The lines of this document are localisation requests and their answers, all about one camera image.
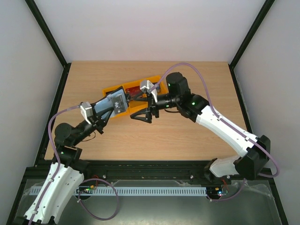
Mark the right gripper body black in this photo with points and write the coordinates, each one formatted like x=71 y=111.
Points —
x=153 y=108

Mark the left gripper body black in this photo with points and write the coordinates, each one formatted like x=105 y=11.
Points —
x=96 y=123

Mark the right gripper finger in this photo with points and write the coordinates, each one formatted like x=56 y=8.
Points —
x=139 y=97
x=144 y=115

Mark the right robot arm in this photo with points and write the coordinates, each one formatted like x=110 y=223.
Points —
x=251 y=150

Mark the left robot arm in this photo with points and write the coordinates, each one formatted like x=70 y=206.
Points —
x=67 y=171

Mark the red card stack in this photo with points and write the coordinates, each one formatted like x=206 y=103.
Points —
x=133 y=91

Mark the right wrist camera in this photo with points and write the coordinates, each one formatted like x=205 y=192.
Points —
x=148 y=88

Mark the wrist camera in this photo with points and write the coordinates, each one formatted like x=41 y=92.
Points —
x=86 y=111
x=148 y=88

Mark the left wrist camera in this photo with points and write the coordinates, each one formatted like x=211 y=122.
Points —
x=86 y=111

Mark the black aluminium frame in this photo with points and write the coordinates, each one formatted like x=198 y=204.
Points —
x=122 y=169

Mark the white slotted cable duct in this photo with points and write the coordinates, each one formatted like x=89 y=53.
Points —
x=147 y=191

